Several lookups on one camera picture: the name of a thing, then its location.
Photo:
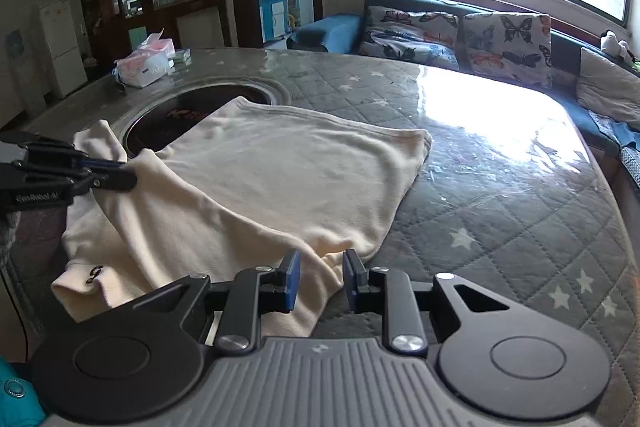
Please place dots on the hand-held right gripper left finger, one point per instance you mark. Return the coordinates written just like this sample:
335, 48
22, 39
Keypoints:
291, 282

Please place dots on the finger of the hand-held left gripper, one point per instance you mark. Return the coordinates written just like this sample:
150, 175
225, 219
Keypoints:
100, 164
112, 182

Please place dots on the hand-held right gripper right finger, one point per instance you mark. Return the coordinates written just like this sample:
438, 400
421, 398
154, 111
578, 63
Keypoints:
352, 282

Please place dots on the cream long-sleeved garment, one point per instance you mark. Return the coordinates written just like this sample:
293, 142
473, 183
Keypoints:
275, 167

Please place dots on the round black induction cooktop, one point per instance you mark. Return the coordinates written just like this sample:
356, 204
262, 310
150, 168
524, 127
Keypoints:
165, 117

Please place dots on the pink white tissue pack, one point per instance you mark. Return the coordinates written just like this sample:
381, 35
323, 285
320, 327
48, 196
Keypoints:
145, 67

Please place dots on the white refrigerator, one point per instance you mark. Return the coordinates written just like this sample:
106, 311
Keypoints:
62, 47

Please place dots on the small green white box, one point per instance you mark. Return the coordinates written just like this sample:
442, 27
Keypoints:
181, 57

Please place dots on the grey quilted star table cover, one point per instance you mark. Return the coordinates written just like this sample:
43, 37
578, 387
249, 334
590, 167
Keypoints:
500, 207

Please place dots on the dark wooden sideboard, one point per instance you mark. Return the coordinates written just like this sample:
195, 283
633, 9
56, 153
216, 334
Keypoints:
200, 17

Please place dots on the teal jacket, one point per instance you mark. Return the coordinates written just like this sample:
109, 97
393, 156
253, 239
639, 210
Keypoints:
20, 402

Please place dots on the blue white cabinet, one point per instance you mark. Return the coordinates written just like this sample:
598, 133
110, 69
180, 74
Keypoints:
272, 14

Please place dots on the blue corner sofa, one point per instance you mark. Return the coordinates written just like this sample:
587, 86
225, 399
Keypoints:
330, 29

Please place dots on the wide butterfly print pillow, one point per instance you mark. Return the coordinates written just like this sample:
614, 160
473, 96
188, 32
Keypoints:
400, 32

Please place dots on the square butterfly print pillow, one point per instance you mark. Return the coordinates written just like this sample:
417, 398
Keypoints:
505, 47

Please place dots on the grey pillow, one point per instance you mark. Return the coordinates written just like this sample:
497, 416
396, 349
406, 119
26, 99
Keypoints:
610, 87

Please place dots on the panda plush toy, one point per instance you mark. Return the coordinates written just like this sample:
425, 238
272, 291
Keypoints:
612, 42

